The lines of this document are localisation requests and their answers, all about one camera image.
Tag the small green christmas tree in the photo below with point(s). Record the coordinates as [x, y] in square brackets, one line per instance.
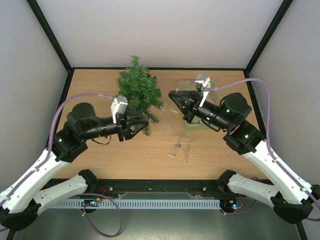
[141, 89]

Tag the black corner frame post left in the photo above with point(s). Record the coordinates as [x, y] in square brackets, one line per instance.
[38, 13]

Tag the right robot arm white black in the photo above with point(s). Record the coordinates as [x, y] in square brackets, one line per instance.
[289, 196]

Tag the black corner frame post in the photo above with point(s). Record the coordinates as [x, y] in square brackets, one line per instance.
[38, 13]
[272, 27]

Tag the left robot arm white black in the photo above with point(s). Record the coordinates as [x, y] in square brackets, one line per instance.
[26, 199]

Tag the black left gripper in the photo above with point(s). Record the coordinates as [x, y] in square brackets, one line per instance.
[124, 125]

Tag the clear led string lights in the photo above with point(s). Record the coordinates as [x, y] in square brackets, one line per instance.
[183, 137]

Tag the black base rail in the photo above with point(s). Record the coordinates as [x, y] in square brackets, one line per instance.
[204, 188]

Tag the light blue slotted cable duct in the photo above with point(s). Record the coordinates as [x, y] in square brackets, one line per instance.
[141, 204]

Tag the light green plastic basket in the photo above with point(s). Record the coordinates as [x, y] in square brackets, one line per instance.
[213, 97]

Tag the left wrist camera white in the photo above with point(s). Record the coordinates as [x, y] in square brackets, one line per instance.
[118, 106]

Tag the black corner frame post right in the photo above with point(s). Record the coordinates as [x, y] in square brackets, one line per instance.
[272, 27]

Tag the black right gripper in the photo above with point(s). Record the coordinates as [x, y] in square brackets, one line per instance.
[192, 106]

